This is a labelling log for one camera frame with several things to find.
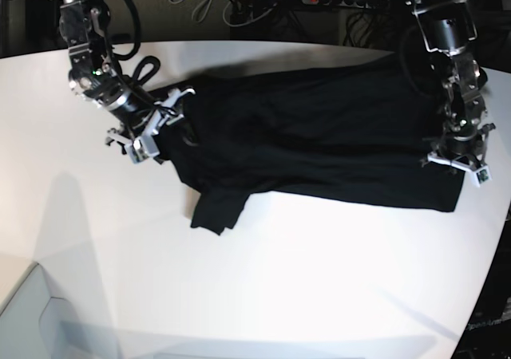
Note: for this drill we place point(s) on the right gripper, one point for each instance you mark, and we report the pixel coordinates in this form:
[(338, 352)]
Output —
[(162, 113)]

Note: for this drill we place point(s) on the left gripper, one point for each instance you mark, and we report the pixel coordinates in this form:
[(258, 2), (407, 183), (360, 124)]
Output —
[(463, 149)]

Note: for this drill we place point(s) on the black t-shirt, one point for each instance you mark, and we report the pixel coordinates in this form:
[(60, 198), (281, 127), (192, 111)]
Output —
[(357, 134)]

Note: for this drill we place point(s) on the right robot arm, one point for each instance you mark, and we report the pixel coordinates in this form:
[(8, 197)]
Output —
[(96, 74)]

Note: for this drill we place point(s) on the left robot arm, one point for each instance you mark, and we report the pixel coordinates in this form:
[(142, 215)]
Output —
[(447, 31)]

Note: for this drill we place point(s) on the black power strip red light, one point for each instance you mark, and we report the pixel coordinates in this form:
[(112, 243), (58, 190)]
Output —
[(360, 4)]

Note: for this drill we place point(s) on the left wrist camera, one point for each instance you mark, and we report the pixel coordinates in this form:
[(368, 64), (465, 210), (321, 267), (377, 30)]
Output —
[(481, 175)]

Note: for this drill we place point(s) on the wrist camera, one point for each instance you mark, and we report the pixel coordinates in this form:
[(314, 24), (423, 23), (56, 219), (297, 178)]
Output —
[(142, 148), (481, 175)]

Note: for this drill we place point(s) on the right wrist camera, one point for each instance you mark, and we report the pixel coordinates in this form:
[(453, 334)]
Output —
[(142, 148)]

